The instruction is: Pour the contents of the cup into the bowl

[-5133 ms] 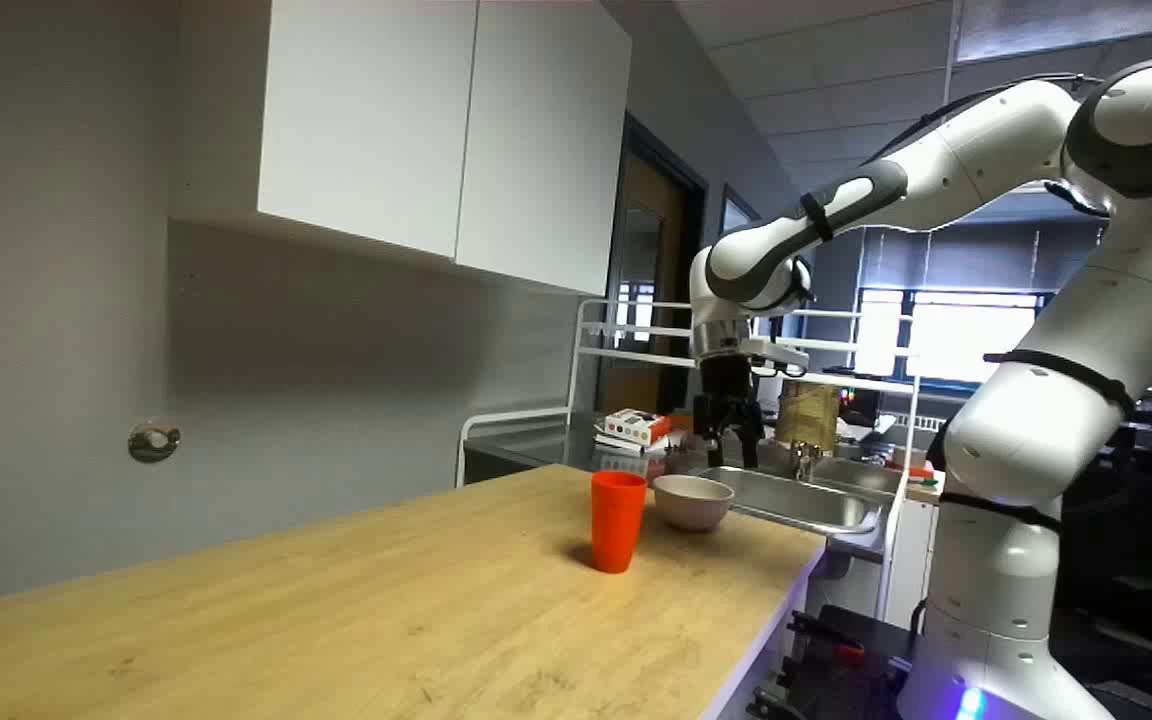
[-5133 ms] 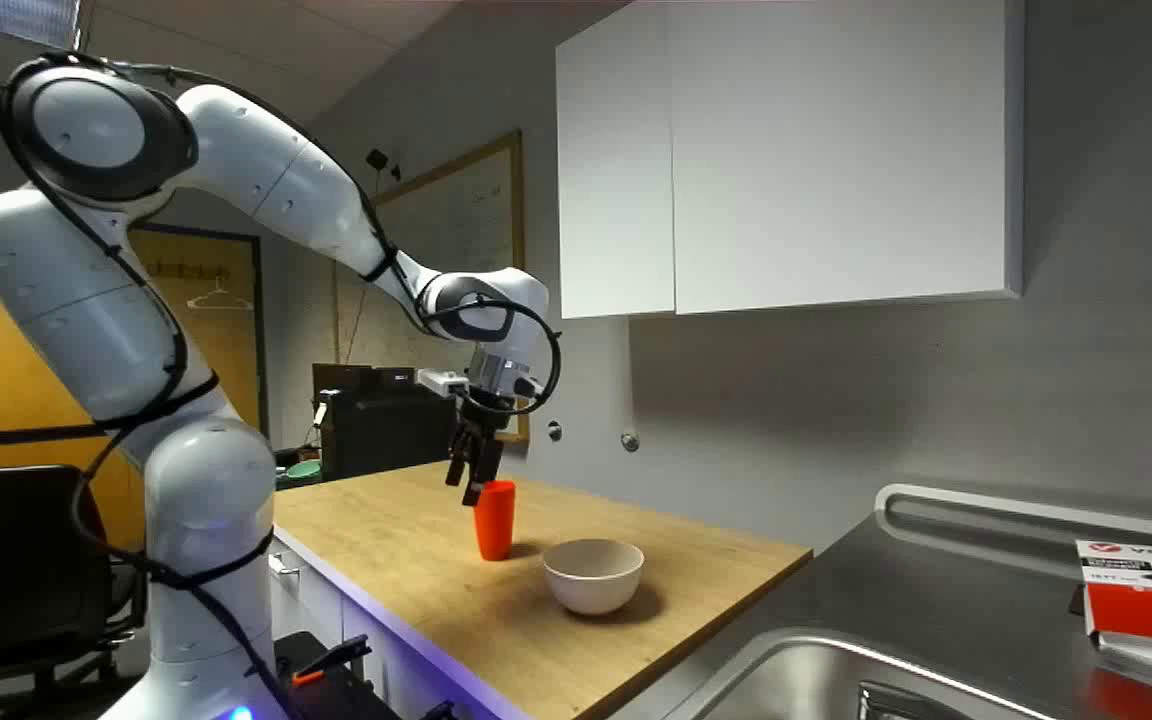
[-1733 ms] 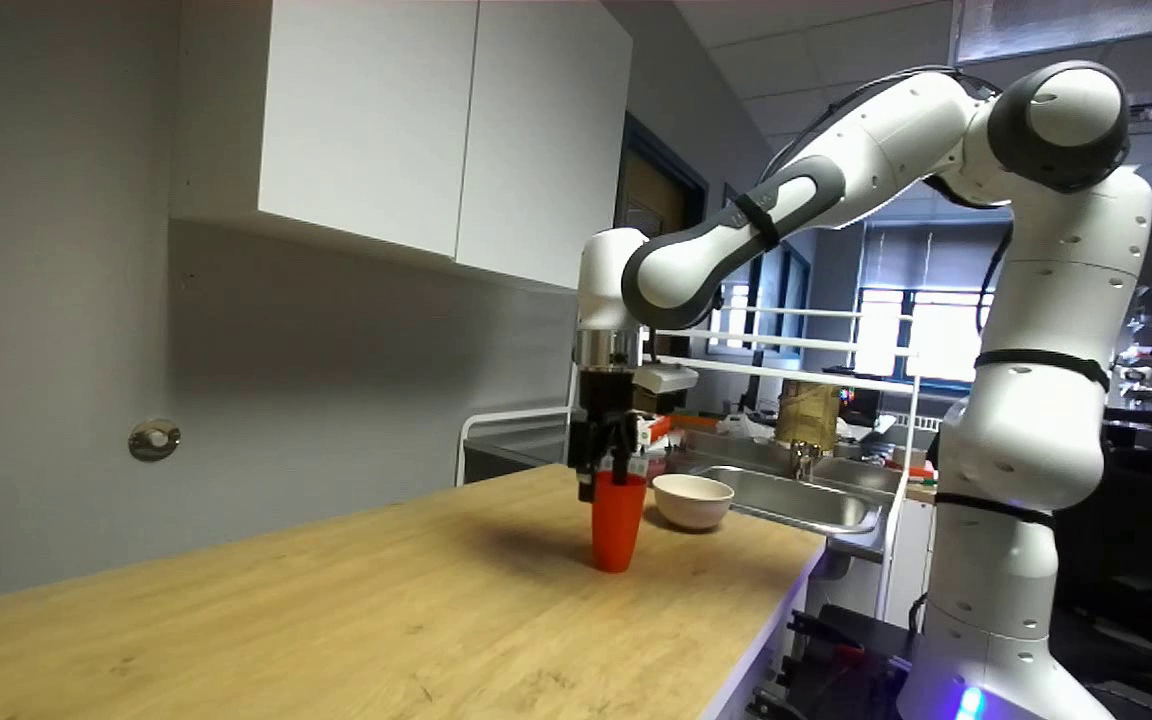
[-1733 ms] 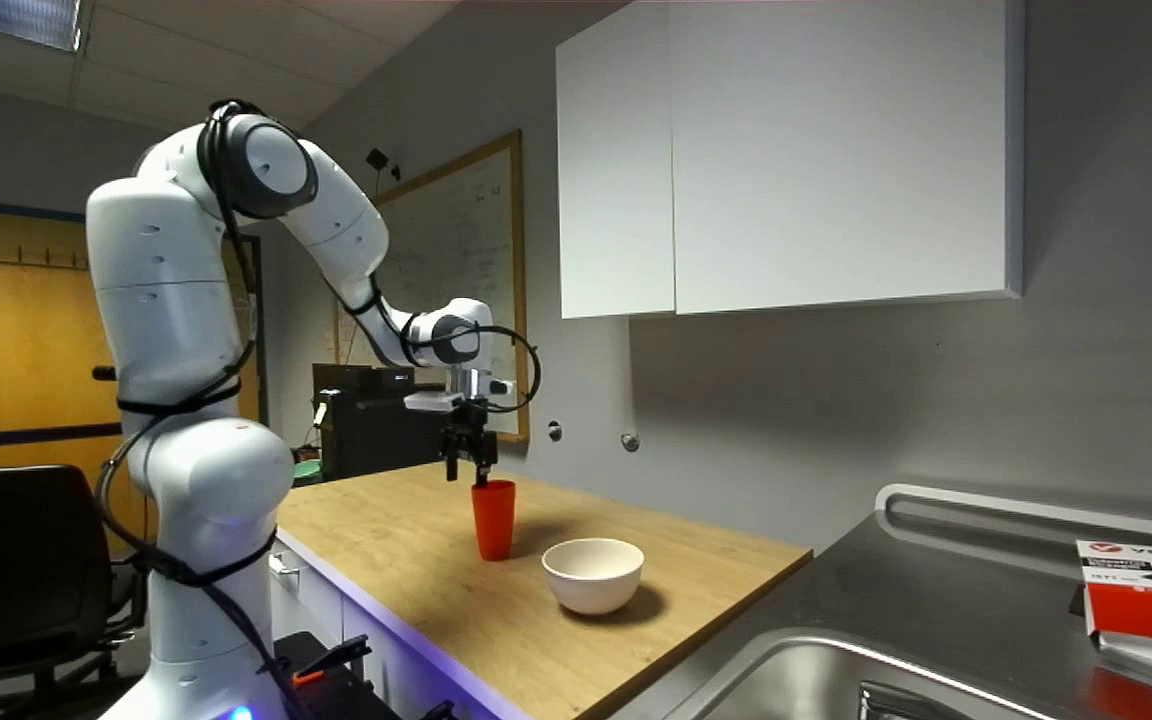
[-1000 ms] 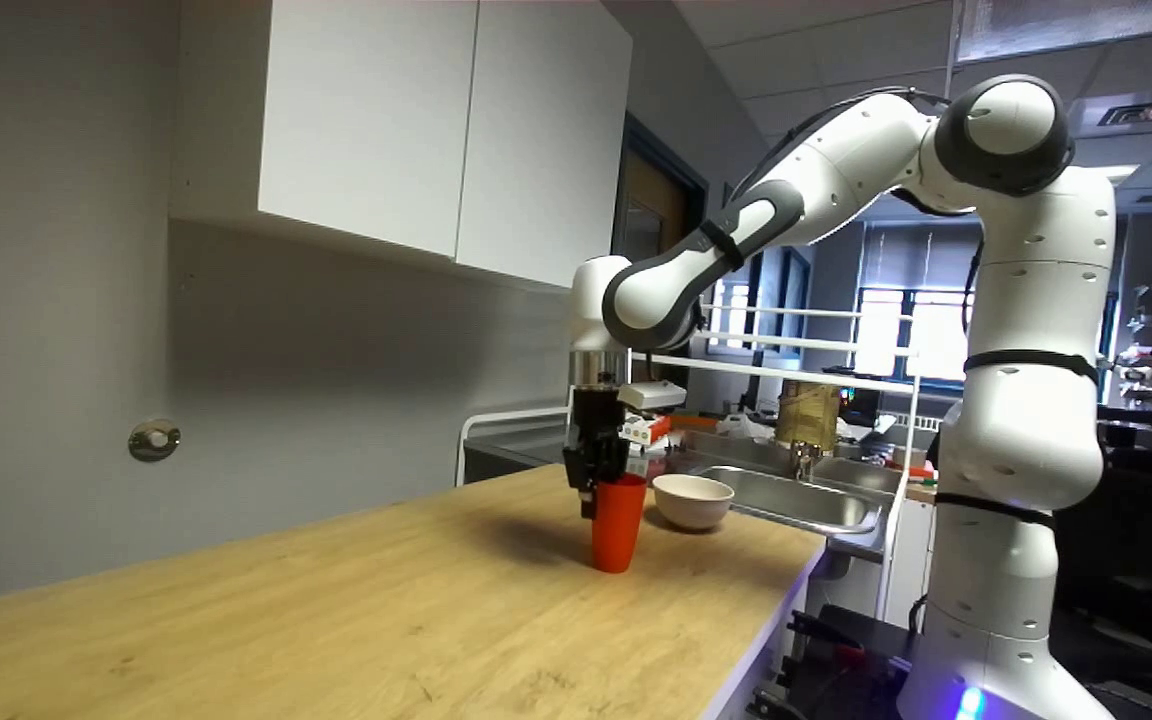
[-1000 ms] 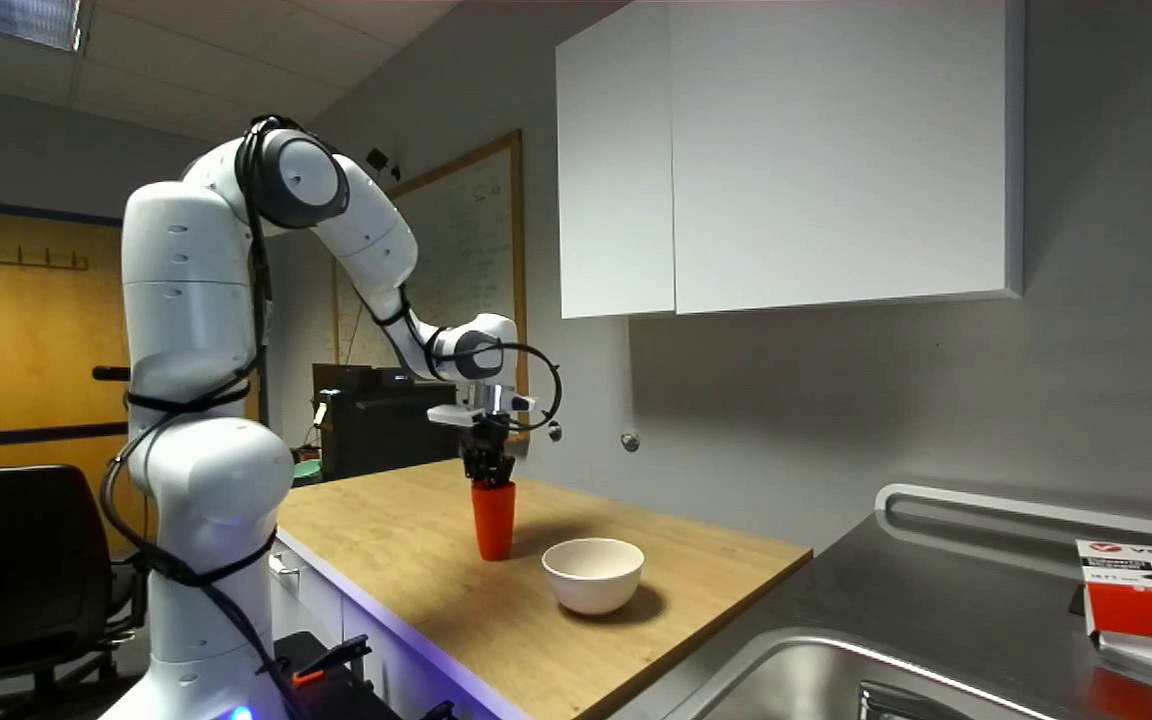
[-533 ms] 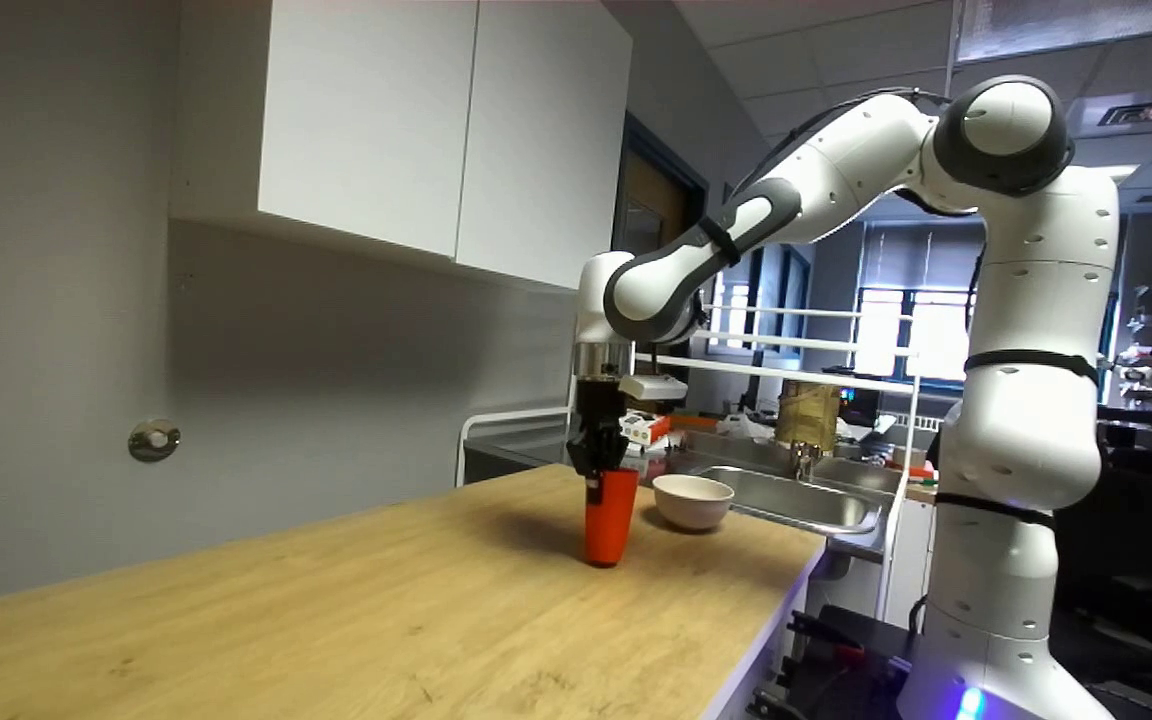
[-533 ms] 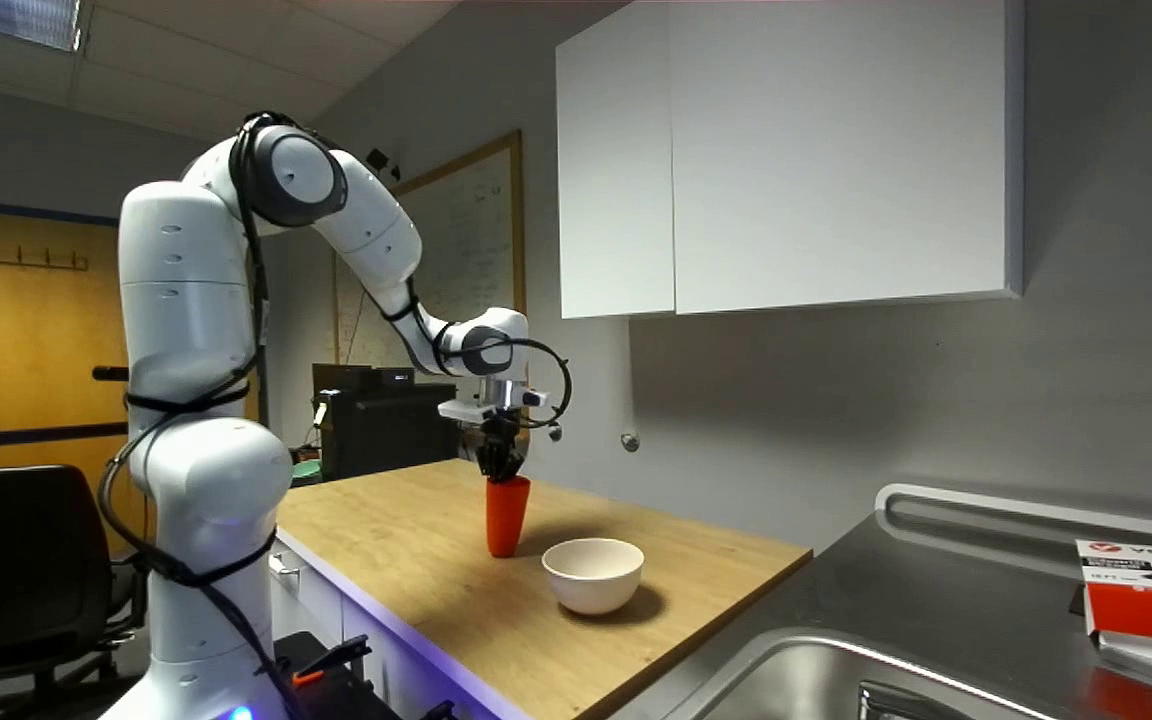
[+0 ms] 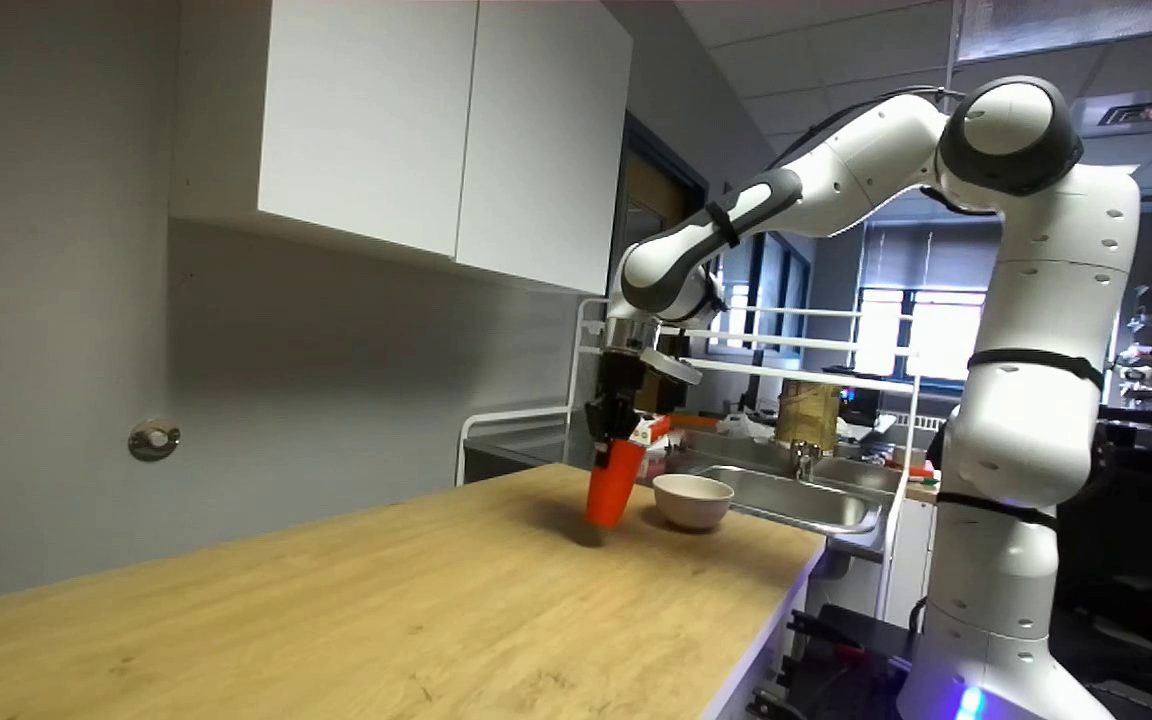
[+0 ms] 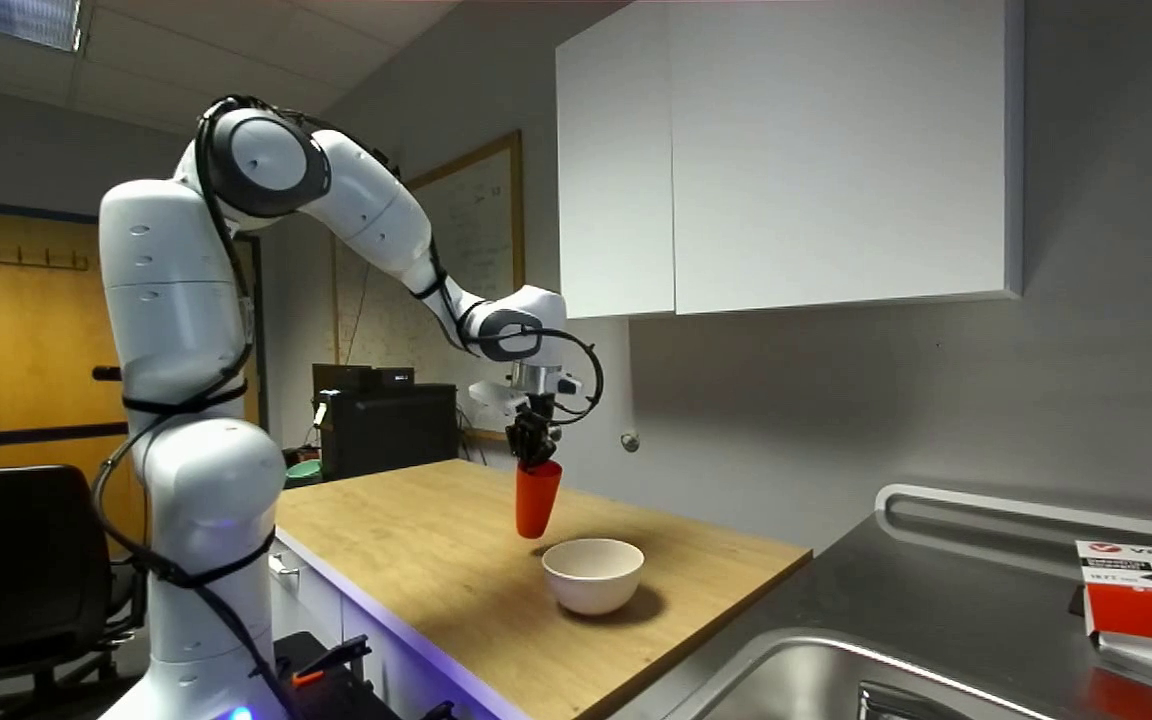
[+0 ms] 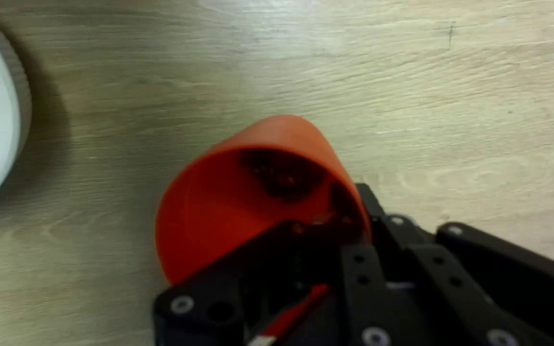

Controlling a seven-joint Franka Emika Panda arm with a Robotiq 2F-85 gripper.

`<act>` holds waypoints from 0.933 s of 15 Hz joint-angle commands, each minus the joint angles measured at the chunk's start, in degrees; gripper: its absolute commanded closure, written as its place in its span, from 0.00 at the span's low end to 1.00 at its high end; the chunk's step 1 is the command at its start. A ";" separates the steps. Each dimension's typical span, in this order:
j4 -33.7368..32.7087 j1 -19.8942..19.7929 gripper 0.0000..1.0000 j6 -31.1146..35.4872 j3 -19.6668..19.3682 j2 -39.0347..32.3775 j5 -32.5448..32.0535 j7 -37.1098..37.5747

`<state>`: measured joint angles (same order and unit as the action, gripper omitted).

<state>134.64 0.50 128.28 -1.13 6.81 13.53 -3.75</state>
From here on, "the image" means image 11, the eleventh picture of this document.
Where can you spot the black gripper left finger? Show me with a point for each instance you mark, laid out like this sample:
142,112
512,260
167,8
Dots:
258,289

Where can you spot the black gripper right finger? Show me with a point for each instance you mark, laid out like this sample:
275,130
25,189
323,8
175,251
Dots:
456,289

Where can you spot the orange plastic cup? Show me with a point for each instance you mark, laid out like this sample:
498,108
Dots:
239,199

